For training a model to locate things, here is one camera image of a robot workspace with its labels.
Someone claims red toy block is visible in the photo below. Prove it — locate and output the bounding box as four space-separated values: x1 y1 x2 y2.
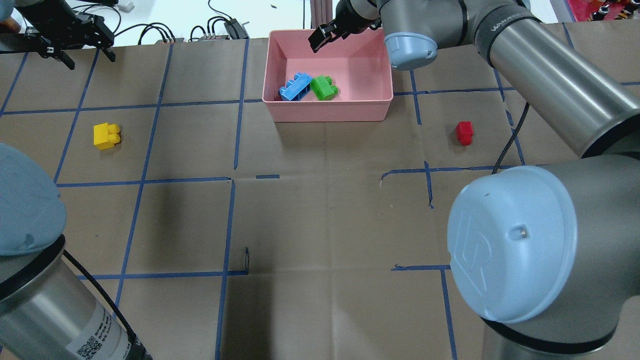
455 121 474 147

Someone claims yellow toy block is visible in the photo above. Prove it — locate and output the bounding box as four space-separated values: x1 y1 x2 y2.
93 122 121 151

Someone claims blue toy block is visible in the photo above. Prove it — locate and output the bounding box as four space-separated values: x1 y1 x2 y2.
278 72 313 101

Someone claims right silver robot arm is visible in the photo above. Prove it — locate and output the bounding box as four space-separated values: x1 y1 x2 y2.
308 0 640 360

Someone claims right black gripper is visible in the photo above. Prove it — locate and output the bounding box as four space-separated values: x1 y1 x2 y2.
307 0 380 54

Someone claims pink plastic box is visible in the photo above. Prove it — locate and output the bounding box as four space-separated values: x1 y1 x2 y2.
262 29 394 123

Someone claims green toy block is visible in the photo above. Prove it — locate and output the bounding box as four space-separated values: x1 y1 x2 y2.
310 75 339 101

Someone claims aluminium profile post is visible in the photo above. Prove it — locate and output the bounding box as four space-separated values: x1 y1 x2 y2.
310 0 334 28

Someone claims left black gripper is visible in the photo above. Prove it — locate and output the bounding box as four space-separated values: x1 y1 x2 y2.
17 0 116 70

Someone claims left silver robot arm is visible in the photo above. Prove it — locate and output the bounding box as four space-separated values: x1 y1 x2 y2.
0 143 152 360

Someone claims black usb hub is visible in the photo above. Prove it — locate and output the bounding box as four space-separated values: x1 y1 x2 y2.
224 18 250 40

